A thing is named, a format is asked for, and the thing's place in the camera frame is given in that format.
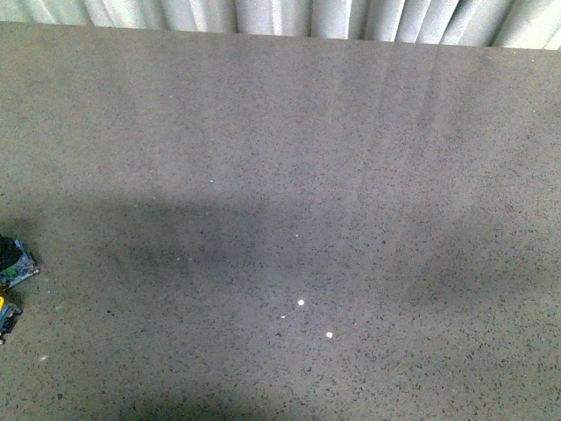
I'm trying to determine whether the white pleated curtain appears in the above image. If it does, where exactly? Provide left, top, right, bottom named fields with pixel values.
left=1, top=0, right=560, bottom=51

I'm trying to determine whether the yellow push button switch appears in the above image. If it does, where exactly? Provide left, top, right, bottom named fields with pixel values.
left=1, top=235, right=40, bottom=345

